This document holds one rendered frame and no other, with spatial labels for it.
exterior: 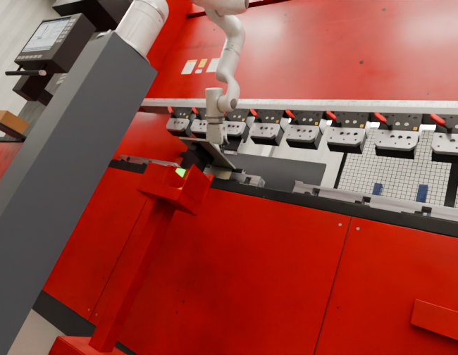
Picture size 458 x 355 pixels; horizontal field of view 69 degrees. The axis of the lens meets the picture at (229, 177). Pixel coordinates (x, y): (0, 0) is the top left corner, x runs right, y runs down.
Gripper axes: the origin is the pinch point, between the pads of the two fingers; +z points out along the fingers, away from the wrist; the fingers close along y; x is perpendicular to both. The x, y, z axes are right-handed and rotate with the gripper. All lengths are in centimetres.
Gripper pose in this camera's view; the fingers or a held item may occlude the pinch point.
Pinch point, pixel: (216, 153)
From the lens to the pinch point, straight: 164.9
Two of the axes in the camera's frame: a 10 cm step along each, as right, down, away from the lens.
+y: -8.1, -1.4, 5.7
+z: 0.3, 9.6, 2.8
